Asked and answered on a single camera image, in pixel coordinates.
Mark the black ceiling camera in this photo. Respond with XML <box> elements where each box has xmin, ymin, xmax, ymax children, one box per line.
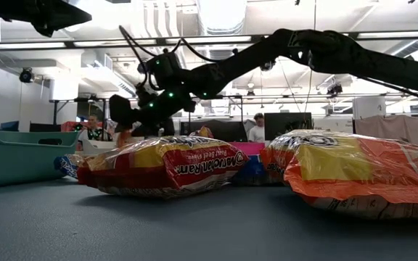
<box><xmin>326</xmin><ymin>82</ymin><xmax>344</xmax><ymax>97</ymax></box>
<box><xmin>18</xmin><ymin>66</ymin><xmax>36</xmax><ymax>83</ymax></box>
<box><xmin>260</xmin><ymin>59</ymin><xmax>277</xmax><ymax>72</ymax></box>

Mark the beige hanging cloth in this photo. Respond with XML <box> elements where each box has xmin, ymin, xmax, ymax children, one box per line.
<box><xmin>353</xmin><ymin>115</ymin><xmax>418</xmax><ymax>146</ymax></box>

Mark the blue soy sauce ramen pack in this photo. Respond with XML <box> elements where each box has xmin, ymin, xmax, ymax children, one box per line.
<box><xmin>230</xmin><ymin>154</ymin><xmax>272</xmax><ymax>186</ymax></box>
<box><xmin>53</xmin><ymin>153</ymin><xmax>86</xmax><ymax>179</ymax></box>

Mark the person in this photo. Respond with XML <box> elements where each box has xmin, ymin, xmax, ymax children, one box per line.
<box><xmin>75</xmin><ymin>114</ymin><xmax>114</xmax><ymax>143</ymax></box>
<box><xmin>247</xmin><ymin>112</ymin><xmax>267</xmax><ymax>143</ymax></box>

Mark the white pillar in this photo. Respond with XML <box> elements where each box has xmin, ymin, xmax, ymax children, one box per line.
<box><xmin>352</xmin><ymin>96</ymin><xmax>387</xmax><ymax>120</ymax></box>

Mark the black monitor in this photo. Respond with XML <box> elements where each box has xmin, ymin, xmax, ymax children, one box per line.
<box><xmin>263</xmin><ymin>112</ymin><xmax>314</xmax><ymax>141</ymax></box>

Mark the teal plastic bin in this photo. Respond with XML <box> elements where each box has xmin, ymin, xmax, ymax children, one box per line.
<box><xmin>0</xmin><ymin>112</ymin><xmax>81</xmax><ymax>189</ymax></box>

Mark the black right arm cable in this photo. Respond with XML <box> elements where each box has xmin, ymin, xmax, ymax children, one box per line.
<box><xmin>118</xmin><ymin>25</ymin><xmax>218</xmax><ymax>91</ymax></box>

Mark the blue monitor screen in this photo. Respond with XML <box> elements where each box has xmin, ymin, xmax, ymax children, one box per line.
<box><xmin>0</xmin><ymin>120</ymin><xmax>20</xmax><ymax>131</ymax></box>

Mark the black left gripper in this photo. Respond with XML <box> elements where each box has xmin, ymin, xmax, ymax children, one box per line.
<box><xmin>0</xmin><ymin>0</ymin><xmax>93</xmax><ymax>38</ymax></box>

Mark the black metal frame stand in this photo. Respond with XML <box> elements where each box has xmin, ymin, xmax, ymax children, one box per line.
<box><xmin>49</xmin><ymin>94</ymin><xmax>110</xmax><ymax>127</ymax></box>

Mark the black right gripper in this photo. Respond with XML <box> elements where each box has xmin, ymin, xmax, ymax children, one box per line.
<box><xmin>109</xmin><ymin>50</ymin><xmax>197</xmax><ymax>138</ymax></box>

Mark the red fabric panel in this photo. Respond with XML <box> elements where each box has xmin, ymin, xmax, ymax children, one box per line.
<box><xmin>60</xmin><ymin>120</ymin><xmax>86</xmax><ymax>133</ymax></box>

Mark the pink plastic bin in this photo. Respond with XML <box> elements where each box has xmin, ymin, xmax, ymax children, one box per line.
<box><xmin>229</xmin><ymin>141</ymin><xmax>268</xmax><ymax>157</ymax></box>

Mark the orange chicken ramen pack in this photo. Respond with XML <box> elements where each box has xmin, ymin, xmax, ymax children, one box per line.
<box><xmin>115</xmin><ymin>127</ymin><xmax>134</xmax><ymax>148</ymax></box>
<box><xmin>259</xmin><ymin>129</ymin><xmax>418</xmax><ymax>221</ymax></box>

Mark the long ceiling light bar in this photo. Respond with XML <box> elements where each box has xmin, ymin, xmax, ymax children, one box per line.
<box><xmin>356</xmin><ymin>30</ymin><xmax>418</xmax><ymax>39</ymax></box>
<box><xmin>0</xmin><ymin>42</ymin><xmax>67</xmax><ymax>50</ymax></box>
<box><xmin>165</xmin><ymin>35</ymin><xmax>253</xmax><ymax>43</ymax></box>

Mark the white plastic bin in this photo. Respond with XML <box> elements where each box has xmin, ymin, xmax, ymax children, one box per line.
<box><xmin>79</xmin><ymin>138</ymin><xmax>123</xmax><ymax>157</ymax></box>

